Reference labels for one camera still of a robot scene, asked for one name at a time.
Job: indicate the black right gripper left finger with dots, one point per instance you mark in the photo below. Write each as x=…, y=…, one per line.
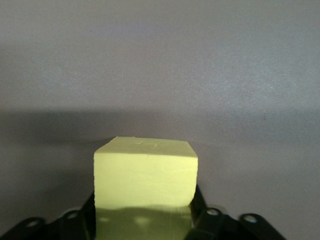
x=62, y=225

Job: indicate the yellow foam cube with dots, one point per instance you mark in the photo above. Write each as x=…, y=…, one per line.
x=145, y=175

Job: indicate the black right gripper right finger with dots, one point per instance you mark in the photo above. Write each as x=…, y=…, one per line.
x=217, y=225

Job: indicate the brown table mat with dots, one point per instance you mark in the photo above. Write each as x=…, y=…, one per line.
x=160, y=62

